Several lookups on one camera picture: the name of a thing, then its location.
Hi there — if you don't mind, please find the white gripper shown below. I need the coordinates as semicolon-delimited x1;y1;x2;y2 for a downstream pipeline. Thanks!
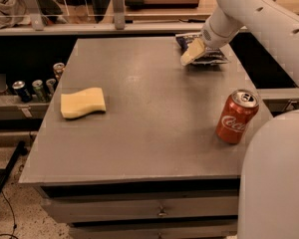
180;16;240;66

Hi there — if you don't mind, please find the blue chip bag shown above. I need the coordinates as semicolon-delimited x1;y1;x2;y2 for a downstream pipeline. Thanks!
175;33;228;65

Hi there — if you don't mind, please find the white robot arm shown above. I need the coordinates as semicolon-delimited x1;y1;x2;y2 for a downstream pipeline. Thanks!
181;0;299;239

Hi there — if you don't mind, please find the yellow sponge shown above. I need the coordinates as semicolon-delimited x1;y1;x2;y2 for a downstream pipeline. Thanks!
61;88;107;120

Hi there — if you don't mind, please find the red Coca-Cola can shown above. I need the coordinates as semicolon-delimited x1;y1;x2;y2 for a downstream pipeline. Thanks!
216;89;259;144

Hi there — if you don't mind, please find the grey drawer cabinet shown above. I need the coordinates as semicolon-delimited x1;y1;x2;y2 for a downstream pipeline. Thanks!
18;35;274;239

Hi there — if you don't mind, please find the orange-topped can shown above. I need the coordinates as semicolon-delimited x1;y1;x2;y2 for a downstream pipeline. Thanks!
53;63;65;80

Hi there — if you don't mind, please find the silver can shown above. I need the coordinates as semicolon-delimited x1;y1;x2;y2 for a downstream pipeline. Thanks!
46;79;57;96

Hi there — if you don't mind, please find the green can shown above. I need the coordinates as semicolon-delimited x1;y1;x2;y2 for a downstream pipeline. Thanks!
32;80;49;103

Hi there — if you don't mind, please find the lower drawer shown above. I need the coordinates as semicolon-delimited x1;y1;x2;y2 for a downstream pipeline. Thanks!
69;219;237;239

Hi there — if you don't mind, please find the dark blue can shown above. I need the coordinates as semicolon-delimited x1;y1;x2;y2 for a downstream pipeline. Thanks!
12;81;32;103

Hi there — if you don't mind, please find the grey side shelf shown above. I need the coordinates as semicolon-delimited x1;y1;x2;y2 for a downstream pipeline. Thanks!
0;96;49;120

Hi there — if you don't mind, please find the black stand leg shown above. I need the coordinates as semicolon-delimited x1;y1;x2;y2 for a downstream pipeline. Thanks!
0;140;28;194

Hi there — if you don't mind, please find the middle metal bracket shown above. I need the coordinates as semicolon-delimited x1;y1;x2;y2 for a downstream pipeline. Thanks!
112;0;126;30

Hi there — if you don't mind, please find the metal bracket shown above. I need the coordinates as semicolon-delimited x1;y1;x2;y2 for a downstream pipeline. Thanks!
24;0;44;31
112;0;126;30

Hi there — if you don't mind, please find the upper drawer with handle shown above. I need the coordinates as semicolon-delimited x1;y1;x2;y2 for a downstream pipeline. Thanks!
42;191;238;224

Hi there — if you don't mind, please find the left metal bracket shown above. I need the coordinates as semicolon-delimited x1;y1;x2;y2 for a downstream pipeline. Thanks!
24;0;44;31

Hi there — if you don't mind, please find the black floor cable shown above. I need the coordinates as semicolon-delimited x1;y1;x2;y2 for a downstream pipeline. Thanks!
0;159;19;239

